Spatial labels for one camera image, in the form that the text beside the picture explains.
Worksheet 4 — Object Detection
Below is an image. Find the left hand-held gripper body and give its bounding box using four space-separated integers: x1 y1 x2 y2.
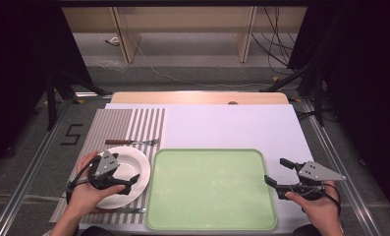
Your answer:
86 150 129 191

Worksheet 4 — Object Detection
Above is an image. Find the dark curtain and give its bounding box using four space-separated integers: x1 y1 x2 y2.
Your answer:
286 0 390 212
0 0 96 173

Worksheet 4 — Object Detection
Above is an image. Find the small white floor fitting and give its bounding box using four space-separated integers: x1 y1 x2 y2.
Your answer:
104 35 121 47

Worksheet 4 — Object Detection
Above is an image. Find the wooden furniture leg panel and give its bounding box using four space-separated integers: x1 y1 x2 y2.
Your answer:
234 7 259 64
109 7 141 64

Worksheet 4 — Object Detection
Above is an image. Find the black metal stand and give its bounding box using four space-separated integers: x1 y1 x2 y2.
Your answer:
45 69 109 132
260 64 326 128

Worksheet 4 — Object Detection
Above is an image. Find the bundle of black cables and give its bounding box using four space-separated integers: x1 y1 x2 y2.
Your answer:
251 6 299 77

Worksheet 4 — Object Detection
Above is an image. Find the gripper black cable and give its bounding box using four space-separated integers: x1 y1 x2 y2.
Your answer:
319 182 343 218
65 159 96 205

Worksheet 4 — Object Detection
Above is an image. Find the white board sheet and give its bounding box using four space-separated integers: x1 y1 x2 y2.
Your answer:
78 102 315 231

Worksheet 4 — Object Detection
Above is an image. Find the beige furniture back panel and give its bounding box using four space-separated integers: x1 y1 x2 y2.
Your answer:
61 6 308 34

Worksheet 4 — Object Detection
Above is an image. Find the striped placemat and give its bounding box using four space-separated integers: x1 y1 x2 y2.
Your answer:
48 107 167 225

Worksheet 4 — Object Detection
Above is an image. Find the wooden table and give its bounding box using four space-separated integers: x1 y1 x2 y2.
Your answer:
110 90 291 106

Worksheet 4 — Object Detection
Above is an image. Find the metal floor rail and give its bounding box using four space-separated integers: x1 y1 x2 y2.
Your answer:
0 97 73 236
300 97 377 236

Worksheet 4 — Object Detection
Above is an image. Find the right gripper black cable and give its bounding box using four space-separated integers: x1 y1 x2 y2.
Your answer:
319 182 343 218

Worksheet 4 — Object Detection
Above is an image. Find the person's right hand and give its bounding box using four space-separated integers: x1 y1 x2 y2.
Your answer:
284 190 344 231

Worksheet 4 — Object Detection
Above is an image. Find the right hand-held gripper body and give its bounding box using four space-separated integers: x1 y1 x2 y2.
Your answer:
275 160 348 202

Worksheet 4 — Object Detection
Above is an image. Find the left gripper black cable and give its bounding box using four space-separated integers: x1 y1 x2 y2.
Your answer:
65 159 96 205

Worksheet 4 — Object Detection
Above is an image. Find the fork with wooden handle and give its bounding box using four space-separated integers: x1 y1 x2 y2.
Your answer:
104 138 160 148

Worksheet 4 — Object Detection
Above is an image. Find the white plate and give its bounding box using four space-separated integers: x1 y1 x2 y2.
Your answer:
95 146 152 210

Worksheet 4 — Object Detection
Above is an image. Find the light green tray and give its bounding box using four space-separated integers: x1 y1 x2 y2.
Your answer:
145 147 279 232

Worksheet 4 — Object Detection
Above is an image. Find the person's left hand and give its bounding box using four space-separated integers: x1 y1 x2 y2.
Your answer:
67 150 127 218

